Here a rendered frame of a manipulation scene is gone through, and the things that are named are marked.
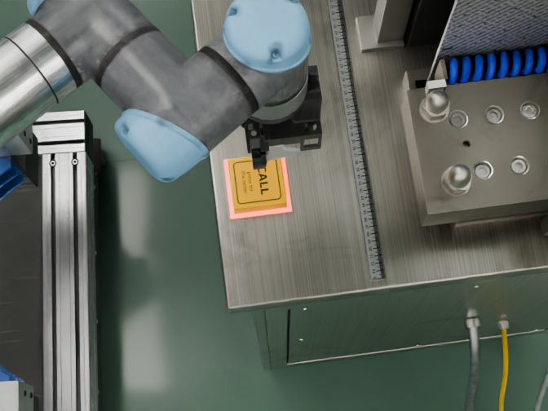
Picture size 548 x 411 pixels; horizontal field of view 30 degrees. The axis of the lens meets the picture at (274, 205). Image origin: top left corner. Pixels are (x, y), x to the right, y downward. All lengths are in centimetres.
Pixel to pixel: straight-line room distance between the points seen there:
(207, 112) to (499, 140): 49
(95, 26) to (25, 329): 123
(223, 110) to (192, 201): 141
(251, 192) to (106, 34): 47
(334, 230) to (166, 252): 97
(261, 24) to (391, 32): 53
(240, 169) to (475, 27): 35
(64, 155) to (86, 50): 121
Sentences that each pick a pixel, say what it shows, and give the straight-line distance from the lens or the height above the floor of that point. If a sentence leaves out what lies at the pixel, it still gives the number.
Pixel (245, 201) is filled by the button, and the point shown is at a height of 92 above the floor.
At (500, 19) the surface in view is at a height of 112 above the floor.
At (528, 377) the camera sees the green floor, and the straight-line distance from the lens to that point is 228.
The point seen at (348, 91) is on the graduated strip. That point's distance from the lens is 141.
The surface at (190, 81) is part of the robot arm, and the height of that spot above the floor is 138.
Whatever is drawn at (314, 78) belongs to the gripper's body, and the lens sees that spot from 104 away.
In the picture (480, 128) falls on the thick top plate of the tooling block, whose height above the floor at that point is 103.
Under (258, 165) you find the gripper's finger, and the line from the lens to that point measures 112.
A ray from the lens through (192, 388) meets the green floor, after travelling 223.
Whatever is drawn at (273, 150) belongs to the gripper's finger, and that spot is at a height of 111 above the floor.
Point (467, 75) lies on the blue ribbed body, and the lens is 129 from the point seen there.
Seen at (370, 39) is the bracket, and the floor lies 91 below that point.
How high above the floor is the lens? 221
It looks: 75 degrees down
